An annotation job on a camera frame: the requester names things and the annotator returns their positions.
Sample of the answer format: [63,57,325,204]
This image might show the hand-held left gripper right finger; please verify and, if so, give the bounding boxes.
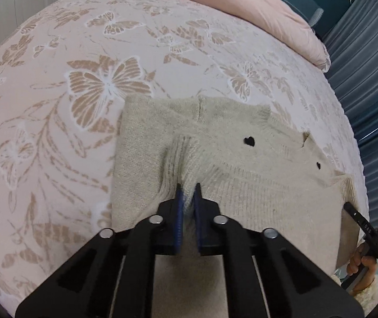
[192,183,365,318]

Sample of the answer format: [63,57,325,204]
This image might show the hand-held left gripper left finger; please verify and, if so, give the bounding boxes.
[15,183,187,318]

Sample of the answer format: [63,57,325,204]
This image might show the cream knit sweater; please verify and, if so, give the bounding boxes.
[110,94,360,318]

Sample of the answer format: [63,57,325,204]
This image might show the person's right forearm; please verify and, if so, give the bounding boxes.
[330,271,378,318]

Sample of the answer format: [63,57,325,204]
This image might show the person's right hand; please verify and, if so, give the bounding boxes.
[347,242,378,293]

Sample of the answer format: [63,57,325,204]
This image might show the butterfly print bed cover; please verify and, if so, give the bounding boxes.
[0,0,366,318]

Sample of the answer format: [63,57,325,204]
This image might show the grey-blue curtain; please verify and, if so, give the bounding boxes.
[321,0,378,287]

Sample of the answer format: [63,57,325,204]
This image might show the pink pillow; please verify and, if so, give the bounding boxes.
[84,0,331,72]

